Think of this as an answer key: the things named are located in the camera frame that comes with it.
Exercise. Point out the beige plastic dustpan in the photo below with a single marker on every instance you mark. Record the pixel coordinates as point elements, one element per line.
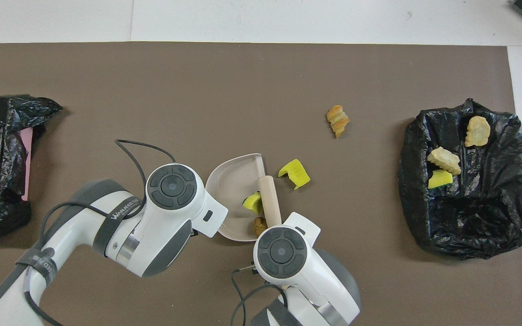
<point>231,181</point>

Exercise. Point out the brown cylindrical bread roll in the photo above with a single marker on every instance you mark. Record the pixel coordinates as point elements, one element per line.
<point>260,225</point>

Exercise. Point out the yellow sponge wedge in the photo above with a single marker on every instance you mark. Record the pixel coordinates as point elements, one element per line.
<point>254,202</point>

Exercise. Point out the beige hand brush black bristles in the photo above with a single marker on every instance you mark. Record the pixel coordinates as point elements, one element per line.
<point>270,199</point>

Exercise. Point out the notched yellow sponge piece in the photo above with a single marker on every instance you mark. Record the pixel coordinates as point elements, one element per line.
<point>295,172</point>

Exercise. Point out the long twisted croissant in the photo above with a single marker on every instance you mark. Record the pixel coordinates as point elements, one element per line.
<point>338,120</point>

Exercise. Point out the yellow sponge piece green-backed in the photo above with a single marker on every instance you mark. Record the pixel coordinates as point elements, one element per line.
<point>440,179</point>

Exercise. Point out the beige torn bread piece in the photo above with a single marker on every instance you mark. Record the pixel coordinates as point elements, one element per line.
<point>444,160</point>

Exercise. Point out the small golden croissant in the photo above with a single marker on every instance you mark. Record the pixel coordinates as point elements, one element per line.
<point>477,131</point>

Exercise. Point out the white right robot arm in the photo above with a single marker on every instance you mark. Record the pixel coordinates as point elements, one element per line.
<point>288,258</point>

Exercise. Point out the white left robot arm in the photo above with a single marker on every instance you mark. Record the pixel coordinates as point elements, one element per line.
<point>161,226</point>

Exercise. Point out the pink plastic bin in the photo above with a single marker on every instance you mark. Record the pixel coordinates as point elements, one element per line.
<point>26,163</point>

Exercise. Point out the open black trash bag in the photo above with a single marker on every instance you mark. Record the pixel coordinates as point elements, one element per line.
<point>483,222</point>

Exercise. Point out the brown table mat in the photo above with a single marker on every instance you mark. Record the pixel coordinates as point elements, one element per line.
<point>261,90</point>

